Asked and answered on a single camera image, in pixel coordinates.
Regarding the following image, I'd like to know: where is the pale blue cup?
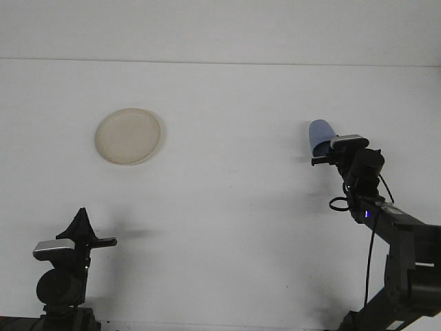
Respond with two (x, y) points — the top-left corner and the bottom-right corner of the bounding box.
(308, 119), (338, 158)

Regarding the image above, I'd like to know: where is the pale round plate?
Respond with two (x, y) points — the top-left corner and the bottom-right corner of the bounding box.
(94, 107), (166, 167)

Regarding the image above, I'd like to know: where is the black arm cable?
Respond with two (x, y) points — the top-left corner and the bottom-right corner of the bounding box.
(328, 174), (396, 308)

